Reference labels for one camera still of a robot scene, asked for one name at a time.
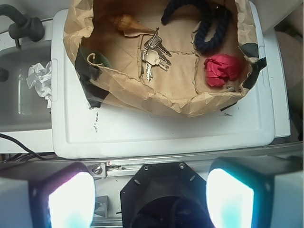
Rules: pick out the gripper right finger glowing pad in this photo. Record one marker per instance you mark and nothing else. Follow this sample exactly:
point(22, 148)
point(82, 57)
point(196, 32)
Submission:
point(256, 192)

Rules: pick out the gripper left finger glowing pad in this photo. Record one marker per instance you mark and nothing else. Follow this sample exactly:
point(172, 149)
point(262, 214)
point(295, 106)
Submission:
point(46, 194)

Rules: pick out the silver key bunch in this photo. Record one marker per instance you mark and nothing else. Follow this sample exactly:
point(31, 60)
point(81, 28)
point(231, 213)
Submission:
point(152, 56)

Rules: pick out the white plastic tray lid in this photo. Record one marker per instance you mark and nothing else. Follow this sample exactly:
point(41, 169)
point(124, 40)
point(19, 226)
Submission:
point(114, 132)

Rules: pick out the white crumpled paper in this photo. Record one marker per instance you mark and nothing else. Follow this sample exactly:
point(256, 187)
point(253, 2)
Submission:
point(39, 77)

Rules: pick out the red crumpled paper ball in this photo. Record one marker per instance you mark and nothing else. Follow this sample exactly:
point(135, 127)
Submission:
point(221, 68)

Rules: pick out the green cloth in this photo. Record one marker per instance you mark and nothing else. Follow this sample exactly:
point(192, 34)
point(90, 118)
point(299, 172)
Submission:
point(95, 57)

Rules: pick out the brown paper bag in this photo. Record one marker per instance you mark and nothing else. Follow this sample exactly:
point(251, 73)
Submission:
point(191, 31)

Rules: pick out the dark grey faucet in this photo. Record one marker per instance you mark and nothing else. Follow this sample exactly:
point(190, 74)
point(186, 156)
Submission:
point(24, 25)

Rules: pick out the brown spiral seashell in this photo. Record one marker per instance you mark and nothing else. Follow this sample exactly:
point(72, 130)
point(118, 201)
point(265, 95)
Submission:
point(130, 26)

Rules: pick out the silver corner bracket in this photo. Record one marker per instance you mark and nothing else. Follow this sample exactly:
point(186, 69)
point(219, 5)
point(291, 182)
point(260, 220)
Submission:
point(97, 169)

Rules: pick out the aluminium extrusion rail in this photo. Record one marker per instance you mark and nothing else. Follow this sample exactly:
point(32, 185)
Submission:
point(199, 161)

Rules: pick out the black octagonal mount plate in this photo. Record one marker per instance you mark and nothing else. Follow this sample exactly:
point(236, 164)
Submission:
point(165, 195)

